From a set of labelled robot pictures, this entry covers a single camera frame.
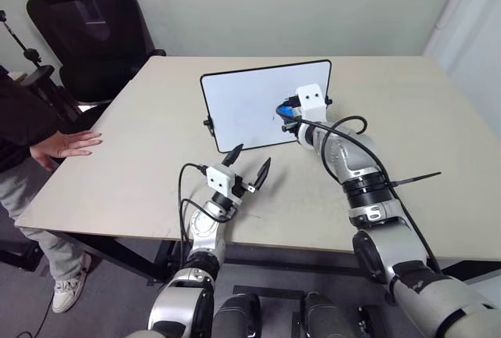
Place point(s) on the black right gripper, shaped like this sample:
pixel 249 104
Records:
pixel 296 113

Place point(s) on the black whiteboard stand foot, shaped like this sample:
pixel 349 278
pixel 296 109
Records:
pixel 208 123
pixel 328 99

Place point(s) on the black table frame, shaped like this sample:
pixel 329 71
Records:
pixel 129 254

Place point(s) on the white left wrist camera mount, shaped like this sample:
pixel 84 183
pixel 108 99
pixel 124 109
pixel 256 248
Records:
pixel 219 177

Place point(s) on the black office chair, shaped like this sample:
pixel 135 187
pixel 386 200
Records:
pixel 94 40

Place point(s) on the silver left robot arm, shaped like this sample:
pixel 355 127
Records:
pixel 203 232

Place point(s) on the black zip tie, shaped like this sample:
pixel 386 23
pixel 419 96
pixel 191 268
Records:
pixel 419 177

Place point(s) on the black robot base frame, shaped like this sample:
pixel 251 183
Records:
pixel 274 290

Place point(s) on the white door frame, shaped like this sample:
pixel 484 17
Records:
pixel 466 13

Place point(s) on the black-framed whiteboard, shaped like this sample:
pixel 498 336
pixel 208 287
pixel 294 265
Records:
pixel 242 107

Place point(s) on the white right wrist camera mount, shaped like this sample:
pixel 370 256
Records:
pixel 311 105

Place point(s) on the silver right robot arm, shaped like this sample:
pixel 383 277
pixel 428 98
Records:
pixel 352 158

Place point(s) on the person's black jacket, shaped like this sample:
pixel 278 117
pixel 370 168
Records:
pixel 23 119

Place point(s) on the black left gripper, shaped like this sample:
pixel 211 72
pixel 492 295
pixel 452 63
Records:
pixel 238 186

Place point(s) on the black floor stand base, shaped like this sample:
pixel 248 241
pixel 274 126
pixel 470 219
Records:
pixel 19 256

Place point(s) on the white sneaker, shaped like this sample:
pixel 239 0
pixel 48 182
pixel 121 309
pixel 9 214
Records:
pixel 68 289

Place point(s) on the blue whiteboard eraser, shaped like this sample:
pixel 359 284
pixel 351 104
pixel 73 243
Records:
pixel 284 112

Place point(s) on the person's bare hand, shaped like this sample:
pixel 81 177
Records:
pixel 72 144

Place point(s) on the person's grey trousers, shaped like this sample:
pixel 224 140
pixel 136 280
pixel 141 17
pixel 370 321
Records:
pixel 35 220

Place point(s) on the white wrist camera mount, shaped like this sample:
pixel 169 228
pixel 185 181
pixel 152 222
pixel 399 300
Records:
pixel 311 105
pixel 219 177

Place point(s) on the dark rounded robot leg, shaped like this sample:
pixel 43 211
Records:
pixel 329 316
pixel 236 316

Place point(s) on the black tripod stand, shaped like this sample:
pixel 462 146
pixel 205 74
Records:
pixel 17 42

